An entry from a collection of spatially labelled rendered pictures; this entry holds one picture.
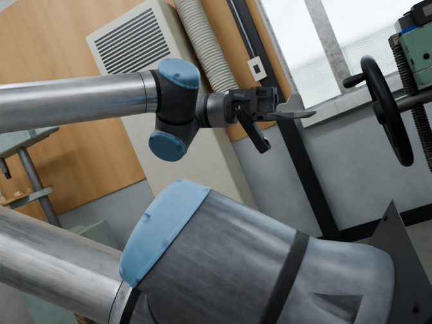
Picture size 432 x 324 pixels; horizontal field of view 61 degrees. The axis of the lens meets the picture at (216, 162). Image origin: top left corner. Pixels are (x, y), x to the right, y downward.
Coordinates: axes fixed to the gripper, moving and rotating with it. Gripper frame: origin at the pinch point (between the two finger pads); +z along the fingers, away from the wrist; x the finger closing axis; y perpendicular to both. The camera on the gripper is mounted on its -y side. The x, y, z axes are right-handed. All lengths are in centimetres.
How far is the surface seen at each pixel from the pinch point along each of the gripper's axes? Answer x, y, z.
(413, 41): 4.3, 15.2, 21.5
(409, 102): 7.7, 1.8, 21.7
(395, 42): 9.0, 15.7, 18.5
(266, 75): 127, 16, -38
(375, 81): -2.6, 7.0, 13.7
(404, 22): 8.5, 20.1, 20.1
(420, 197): 143, -59, 47
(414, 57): 4.3, 11.8, 21.9
